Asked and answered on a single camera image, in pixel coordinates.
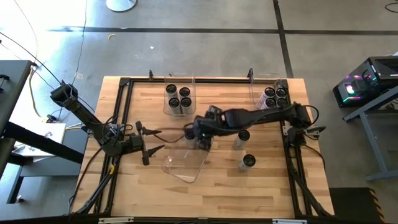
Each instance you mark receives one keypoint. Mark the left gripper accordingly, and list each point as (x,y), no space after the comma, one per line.
(135,143)

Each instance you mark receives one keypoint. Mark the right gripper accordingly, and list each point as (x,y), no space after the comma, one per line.
(206,126)

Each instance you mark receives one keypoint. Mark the Celsius Arctic Vibe can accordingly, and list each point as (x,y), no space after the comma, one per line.
(248,160)
(189,137)
(243,136)

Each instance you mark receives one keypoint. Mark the clear plastic bin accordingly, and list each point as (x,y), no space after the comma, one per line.
(186,161)
(255,87)
(166,109)

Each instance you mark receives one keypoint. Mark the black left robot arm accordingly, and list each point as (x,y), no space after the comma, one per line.
(84,115)

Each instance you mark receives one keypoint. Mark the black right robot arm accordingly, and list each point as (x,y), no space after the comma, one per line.
(264,116)

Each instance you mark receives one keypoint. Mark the silver mounting plate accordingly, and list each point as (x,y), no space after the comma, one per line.
(285,129)

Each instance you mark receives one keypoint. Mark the white paper sheet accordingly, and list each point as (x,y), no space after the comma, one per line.
(53,133)

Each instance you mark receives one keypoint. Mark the small floor label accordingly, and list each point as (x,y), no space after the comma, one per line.
(78,76)

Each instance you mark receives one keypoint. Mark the black power plug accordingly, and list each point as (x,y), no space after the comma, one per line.
(49,118)

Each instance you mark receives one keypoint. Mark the yellow tape scrap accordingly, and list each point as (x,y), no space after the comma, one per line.
(112,35)

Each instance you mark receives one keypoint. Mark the black floor tape strip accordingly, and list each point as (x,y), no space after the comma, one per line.
(281,40)
(186,30)

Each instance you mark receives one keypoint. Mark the white round stand base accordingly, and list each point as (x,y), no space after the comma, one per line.
(121,4)

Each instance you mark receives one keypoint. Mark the dark grey desk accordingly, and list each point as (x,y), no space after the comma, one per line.
(12,84)

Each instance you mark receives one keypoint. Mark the black hazard striped mat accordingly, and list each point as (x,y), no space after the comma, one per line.
(351,205)

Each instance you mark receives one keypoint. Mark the grey metal stand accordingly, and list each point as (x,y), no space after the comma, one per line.
(377,155)

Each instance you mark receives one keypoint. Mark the black RGB computer tower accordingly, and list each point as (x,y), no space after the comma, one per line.
(382,67)

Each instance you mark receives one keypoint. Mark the black aluminium table frame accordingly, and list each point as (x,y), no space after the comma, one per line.
(217,80)

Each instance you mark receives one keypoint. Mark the small black frame clamp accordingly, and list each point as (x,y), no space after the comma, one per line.
(150,74)
(250,73)

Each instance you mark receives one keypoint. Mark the silver table bracket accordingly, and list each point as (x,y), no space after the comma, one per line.
(115,220)
(289,221)

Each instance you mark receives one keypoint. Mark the black desk leg frame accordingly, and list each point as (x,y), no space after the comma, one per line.
(25,135)

